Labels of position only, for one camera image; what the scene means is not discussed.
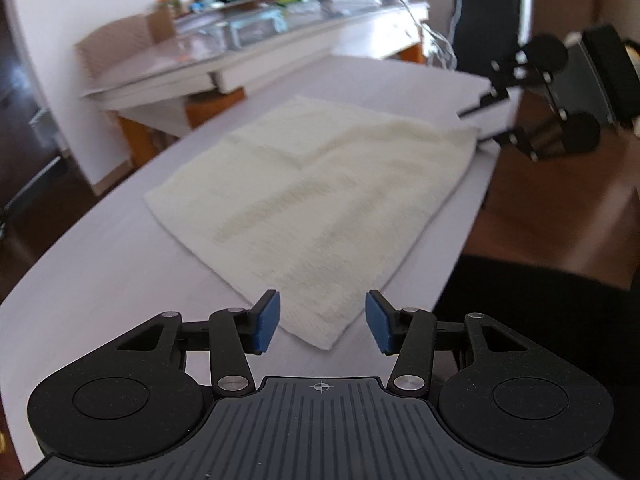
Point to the beige dining chair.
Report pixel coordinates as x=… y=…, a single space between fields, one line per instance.
x=115 y=40

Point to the person's dark trouser leg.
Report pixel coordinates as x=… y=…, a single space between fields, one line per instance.
x=530 y=310

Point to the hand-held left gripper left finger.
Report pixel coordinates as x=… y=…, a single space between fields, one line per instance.
x=265 y=321

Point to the stack of white plastic boxes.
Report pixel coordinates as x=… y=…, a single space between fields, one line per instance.
x=350 y=2

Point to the jar with orange lid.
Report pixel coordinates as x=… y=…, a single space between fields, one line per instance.
x=170 y=5

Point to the dark wooden door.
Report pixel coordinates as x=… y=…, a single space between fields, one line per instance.
x=25 y=125

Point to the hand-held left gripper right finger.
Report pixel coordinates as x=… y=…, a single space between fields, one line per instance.
x=377 y=322

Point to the black cabinet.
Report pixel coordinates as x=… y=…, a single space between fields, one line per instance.
x=482 y=10

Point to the glass-topped dining table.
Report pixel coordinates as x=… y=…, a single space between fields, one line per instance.
x=260 y=45

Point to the cream towel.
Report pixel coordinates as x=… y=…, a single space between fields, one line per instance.
x=320 y=190

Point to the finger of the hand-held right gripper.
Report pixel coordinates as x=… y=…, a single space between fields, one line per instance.
x=537 y=142
x=505 y=77

